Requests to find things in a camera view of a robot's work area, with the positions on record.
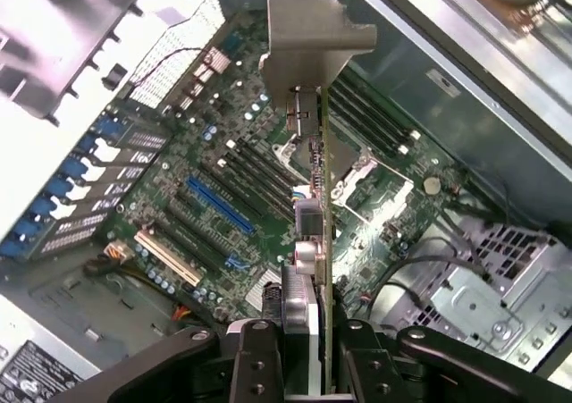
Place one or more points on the small finned chipset heatsink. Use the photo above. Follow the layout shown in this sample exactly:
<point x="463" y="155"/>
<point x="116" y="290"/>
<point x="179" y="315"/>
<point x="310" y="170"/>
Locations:
<point x="261" y="287"/>

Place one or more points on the blue expansion slot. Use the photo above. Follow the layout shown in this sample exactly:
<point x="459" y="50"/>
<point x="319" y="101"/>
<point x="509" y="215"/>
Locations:
<point x="221" y="206"/>

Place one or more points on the metal CPU socket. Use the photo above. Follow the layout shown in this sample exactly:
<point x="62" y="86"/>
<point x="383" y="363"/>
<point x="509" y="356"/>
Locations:
<point x="350" y="162"/>

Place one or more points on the grey open PC case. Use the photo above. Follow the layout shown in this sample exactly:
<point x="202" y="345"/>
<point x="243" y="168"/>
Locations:
<point x="469" y="121"/>

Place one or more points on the power supply with black label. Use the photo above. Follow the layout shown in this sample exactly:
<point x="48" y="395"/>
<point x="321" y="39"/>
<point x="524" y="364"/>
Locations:
<point x="44" y="371"/>

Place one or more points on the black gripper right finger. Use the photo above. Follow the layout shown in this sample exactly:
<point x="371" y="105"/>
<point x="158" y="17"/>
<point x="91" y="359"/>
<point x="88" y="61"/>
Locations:
<point x="366" y="367"/>

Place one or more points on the perforated metal disk bay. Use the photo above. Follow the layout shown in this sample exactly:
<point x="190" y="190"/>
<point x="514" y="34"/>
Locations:
<point x="491" y="287"/>

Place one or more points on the black expansion slot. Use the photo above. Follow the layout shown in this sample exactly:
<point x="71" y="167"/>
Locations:
<point x="203" y="226"/>
<point x="190" y="237"/>

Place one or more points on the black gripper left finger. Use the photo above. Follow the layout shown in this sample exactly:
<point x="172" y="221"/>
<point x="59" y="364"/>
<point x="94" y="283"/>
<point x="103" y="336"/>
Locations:
<point x="257" y="367"/>

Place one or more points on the round coin battery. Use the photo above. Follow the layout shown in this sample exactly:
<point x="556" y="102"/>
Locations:
<point x="432" y="185"/>

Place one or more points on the green motherboard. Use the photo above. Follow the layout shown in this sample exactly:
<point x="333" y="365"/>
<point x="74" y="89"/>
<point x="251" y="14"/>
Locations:
<point x="241" y="108"/>

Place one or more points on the white expansion slot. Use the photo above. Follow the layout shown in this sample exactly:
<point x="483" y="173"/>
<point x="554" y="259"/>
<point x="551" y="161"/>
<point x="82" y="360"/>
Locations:
<point x="167" y="258"/>

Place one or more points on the black RAM slot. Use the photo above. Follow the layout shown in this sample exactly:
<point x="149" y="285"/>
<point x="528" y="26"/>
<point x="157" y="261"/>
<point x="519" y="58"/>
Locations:
<point x="364" y="129"/>
<point x="259" y="170"/>
<point x="377" y="112"/>
<point x="263" y="162"/>
<point x="384" y="103"/>
<point x="252" y="186"/>
<point x="232" y="190"/>
<point x="371" y="121"/>

